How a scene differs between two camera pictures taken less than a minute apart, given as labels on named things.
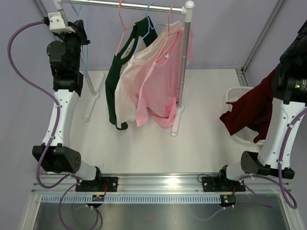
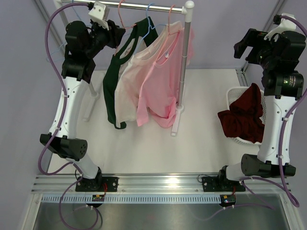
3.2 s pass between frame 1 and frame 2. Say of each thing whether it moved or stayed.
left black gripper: moved
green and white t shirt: stayed
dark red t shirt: moved
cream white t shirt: stayed
